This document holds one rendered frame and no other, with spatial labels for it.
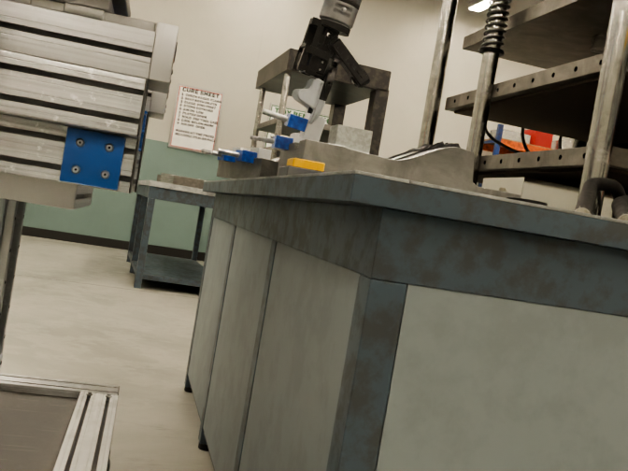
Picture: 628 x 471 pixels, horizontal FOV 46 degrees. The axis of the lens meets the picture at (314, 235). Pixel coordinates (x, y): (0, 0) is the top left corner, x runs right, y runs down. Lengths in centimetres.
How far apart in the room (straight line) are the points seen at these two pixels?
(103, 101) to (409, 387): 63
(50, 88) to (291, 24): 806
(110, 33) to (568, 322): 79
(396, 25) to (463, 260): 870
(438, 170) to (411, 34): 810
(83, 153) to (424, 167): 73
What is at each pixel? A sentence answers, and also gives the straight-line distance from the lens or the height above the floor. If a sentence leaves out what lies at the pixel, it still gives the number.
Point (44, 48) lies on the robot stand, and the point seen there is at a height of 92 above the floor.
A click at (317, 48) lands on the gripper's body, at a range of 159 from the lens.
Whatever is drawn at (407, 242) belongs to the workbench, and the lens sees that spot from 94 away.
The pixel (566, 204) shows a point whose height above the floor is 90.
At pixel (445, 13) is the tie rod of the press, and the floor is 161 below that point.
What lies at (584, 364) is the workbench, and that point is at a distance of 108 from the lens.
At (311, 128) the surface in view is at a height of 92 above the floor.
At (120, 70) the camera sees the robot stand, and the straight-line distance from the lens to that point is 120.
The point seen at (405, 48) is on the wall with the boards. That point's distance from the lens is 961.
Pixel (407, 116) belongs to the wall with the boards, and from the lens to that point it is 952.
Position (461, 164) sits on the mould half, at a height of 90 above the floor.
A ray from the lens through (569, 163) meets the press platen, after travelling 215.
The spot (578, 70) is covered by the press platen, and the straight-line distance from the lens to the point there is 223.
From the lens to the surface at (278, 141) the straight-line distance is 168.
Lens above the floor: 74
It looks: 1 degrees down
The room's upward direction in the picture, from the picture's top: 10 degrees clockwise
